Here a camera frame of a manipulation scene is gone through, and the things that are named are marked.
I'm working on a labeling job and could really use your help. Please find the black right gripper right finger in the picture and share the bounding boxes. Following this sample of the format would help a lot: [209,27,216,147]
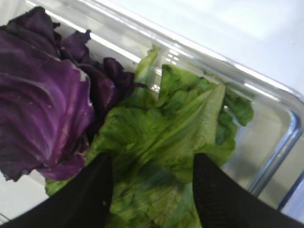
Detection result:
[192,153,304,228]

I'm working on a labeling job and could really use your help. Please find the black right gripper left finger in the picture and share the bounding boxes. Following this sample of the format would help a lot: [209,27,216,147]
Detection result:
[2,153,114,228]

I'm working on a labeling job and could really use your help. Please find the green lettuce leaf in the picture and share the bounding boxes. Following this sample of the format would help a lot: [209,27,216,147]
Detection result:
[45,64,238,228]

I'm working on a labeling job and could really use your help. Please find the green lettuce pile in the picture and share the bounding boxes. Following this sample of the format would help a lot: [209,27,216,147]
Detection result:
[131,64,254,162]

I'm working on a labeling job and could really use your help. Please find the clear plastic container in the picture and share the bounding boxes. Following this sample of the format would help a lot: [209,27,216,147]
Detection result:
[0,0,304,221]

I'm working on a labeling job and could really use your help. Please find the purple cabbage leaves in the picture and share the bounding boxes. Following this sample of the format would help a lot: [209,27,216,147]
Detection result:
[0,7,142,181]

